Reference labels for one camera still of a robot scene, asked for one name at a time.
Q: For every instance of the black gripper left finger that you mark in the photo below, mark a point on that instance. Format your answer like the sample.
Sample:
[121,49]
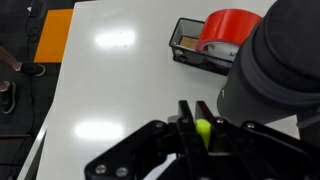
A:
[134,157]

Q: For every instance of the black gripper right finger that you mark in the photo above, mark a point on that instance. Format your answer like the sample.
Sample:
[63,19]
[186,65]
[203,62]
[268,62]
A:
[264,153]

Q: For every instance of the neon yellow pen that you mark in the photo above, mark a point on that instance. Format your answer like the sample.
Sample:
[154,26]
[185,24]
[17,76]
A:
[203,127]

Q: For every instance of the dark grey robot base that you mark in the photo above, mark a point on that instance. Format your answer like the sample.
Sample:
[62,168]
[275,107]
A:
[276,72]

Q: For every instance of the red tape roll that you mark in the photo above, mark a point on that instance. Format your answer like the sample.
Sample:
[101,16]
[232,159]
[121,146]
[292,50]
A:
[226,31]

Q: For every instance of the black mesh desk organizer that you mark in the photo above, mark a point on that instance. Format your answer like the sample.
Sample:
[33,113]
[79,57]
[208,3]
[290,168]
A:
[183,42]

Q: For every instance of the black shoe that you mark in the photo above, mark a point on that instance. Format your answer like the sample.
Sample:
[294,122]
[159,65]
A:
[32,69]
[7,93]

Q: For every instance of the orange floor mat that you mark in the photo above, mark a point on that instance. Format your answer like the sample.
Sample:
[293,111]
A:
[54,36]

